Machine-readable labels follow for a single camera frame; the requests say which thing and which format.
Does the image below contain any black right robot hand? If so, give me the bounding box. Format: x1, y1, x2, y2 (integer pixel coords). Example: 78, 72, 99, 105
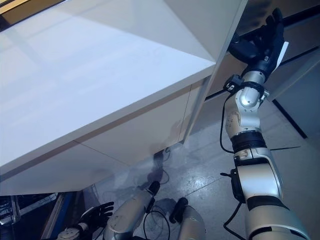
228, 7, 290, 75

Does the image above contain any silver robot leg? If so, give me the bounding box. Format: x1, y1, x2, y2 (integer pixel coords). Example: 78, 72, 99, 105
102, 180, 161, 240
169, 196, 208, 240

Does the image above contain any silver left robot leg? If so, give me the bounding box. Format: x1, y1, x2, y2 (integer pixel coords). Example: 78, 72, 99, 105
102, 180, 161, 240

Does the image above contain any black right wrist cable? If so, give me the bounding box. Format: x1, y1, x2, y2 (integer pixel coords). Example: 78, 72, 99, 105
219, 89, 248, 235

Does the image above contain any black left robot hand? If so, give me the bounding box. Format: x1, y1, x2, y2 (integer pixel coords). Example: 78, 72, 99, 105
79, 201, 115, 230

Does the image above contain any tall white cabinet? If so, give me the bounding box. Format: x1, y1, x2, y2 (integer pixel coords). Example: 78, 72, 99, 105
163, 0, 251, 145

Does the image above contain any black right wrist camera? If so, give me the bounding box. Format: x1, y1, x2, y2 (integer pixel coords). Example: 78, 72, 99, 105
223, 74, 243, 92

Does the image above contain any dark framed orange window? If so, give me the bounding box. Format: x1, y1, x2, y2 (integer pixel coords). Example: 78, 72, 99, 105
0, 0, 26, 32

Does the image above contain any black floor cable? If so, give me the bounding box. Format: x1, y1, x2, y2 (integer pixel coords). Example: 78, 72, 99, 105
136, 147, 172, 186

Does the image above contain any white counter cabinet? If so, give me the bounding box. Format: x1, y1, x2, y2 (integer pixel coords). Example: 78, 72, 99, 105
0, 0, 217, 197

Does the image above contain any silver right robot leg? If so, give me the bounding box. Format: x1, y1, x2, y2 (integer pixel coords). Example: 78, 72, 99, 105
169, 196, 208, 240

